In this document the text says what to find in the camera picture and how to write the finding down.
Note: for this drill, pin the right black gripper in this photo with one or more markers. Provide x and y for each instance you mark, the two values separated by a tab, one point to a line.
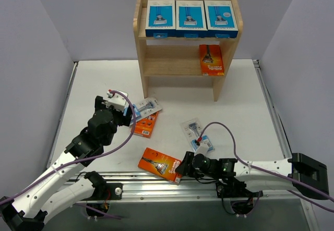
186	163

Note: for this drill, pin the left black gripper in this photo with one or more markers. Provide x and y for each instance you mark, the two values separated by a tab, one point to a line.
126	116

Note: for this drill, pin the orange Gillette Fusion box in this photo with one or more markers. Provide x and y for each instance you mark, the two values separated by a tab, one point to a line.
161	165
211	62

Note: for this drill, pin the clear blister razor pack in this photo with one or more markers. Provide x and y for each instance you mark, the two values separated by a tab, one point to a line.
146	108
192	130

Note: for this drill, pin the orange Gillette Styler box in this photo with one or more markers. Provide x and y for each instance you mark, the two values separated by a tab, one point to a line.
145	126

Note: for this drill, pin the blue Harry's razor box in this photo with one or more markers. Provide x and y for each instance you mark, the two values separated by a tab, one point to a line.
160	19
220	18
190	19

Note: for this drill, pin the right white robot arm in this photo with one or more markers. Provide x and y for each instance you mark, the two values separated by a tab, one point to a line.
299	173

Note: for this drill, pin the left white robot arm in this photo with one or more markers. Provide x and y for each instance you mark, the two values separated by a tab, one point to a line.
32	208

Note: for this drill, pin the wooden shelf unit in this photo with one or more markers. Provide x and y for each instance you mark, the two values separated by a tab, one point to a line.
176	56

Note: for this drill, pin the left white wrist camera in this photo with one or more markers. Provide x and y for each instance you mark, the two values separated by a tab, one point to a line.
116	100

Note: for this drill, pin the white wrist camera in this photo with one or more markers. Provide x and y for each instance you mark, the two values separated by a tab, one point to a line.
202	146
116	100

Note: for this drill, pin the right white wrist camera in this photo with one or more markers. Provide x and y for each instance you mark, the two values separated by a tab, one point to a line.
202	146

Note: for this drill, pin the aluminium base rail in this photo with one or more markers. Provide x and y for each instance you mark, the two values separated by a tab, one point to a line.
240	122

